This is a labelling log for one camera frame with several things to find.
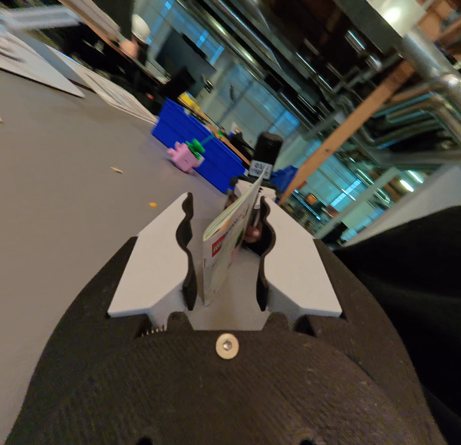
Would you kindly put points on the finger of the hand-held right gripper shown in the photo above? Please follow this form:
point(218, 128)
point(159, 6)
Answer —
point(270, 193)
point(242, 187)

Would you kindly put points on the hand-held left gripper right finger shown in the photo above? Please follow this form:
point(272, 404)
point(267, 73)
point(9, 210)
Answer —
point(299, 272)

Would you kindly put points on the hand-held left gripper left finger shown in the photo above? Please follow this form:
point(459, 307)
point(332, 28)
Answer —
point(155, 268)

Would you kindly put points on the white instruction booklet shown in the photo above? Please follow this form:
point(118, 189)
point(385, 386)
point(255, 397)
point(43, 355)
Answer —
point(219, 257)

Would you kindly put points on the person's right hand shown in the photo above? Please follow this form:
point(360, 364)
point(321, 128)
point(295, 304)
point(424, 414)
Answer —
point(252, 234)

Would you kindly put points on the blue storage bin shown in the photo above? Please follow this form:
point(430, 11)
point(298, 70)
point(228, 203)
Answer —
point(286, 176)
point(201, 146)

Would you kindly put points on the pink brick flowerpot with plant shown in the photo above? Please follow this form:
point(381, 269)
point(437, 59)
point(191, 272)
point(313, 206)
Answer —
point(182, 156)

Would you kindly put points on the yellow parts bin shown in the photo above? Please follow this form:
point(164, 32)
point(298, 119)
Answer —
point(187, 100)

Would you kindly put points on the person's black clothing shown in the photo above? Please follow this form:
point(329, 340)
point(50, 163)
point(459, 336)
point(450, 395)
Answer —
point(414, 290)

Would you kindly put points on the laminated paper sheet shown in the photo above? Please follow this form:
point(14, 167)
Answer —
point(115, 95)

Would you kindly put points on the wooden post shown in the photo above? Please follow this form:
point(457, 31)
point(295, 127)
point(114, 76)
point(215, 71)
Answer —
point(360, 128)

